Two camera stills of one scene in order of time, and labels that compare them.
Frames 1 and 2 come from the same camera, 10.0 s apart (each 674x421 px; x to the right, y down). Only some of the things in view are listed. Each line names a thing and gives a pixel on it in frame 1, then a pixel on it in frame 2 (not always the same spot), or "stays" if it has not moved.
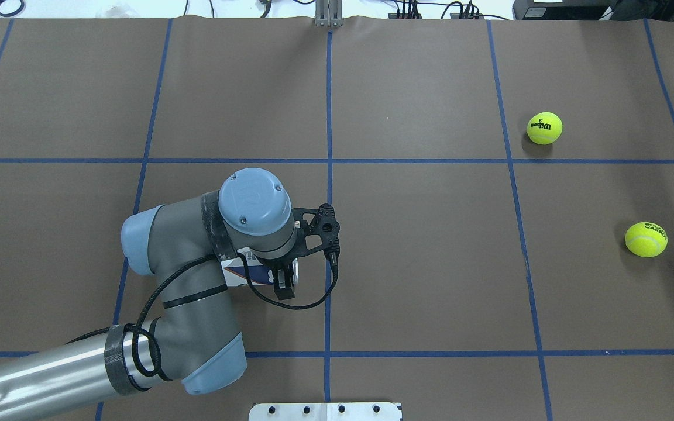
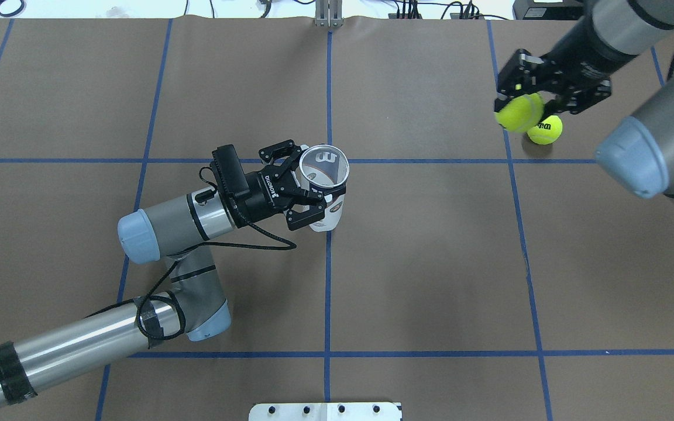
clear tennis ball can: x=259 y=273 -> x=327 y=166
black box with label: x=560 y=10 stays
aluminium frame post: x=329 y=13 stays
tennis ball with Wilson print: x=544 y=128 stays
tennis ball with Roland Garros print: x=646 y=240 -> x=522 y=113
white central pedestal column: x=326 y=411 stays
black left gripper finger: x=283 y=282 -> x=272 y=189
